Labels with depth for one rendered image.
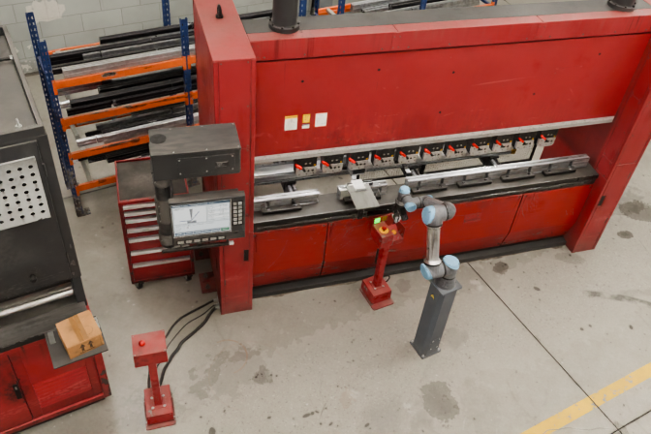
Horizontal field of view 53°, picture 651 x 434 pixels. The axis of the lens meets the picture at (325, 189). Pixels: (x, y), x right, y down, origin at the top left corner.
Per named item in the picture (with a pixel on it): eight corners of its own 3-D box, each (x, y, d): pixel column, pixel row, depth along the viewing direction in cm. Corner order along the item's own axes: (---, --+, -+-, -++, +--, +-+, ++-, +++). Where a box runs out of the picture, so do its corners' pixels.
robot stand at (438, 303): (441, 351, 511) (462, 287, 460) (421, 359, 504) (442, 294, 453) (427, 333, 522) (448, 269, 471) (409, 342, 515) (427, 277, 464)
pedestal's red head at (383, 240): (380, 249, 497) (383, 232, 485) (369, 234, 507) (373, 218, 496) (402, 242, 504) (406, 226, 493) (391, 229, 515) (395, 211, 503)
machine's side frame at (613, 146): (572, 253, 605) (681, 26, 454) (525, 193, 665) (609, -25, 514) (594, 249, 612) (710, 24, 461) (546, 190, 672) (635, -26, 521)
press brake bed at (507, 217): (250, 299, 533) (251, 228, 478) (244, 281, 548) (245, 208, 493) (565, 245, 612) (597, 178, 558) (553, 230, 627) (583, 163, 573)
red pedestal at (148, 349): (146, 430, 442) (133, 359, 388) (142, 398, 460) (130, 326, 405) (176, 424, 447) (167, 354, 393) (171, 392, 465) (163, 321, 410)
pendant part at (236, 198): (172, 246, 403) (169, 203, 379) (170, 232, 411) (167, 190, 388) (245, 237, 414) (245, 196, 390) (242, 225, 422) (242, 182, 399)
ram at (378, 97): (248, 165, 453) (248, 63, 400) (245, 157, 458) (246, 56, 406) (611, 122, 532) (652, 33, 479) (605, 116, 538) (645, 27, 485)
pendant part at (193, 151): (161, 261, 412) (148, 155, 356) (158, 233, 429) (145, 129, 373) (241, 251, 424) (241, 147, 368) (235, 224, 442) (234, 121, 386)
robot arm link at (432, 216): (446, 280, 447) (449, 206, 426) (426, 284, 442) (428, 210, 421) (437, 271, 457) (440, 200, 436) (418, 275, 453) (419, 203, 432)
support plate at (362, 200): (356, 209, 479) (356, 208, 478) (346, 186, 497) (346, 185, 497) (379, 206, 484) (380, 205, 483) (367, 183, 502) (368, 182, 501)
